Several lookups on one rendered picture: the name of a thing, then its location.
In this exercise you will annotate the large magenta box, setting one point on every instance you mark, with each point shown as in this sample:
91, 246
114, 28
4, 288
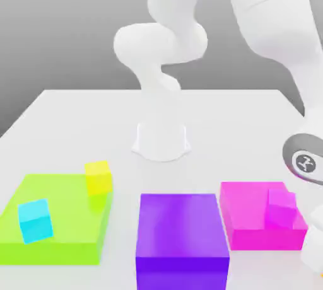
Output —
242, 209

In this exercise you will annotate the small cyan cube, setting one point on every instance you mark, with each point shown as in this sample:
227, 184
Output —
35, 222

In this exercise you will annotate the small yellow cube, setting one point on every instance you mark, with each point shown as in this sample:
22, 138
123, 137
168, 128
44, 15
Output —
99, 179

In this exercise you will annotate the large green box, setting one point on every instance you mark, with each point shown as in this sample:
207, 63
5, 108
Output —
63, 219

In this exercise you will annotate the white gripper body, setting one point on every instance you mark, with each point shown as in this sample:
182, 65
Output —
314, 247

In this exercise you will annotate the small magenta cube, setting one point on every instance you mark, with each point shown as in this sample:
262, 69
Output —
281, 209

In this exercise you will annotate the large purple box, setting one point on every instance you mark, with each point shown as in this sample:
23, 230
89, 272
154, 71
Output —
181, 234

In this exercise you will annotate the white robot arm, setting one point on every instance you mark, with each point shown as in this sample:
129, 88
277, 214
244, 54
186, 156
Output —
174, 35

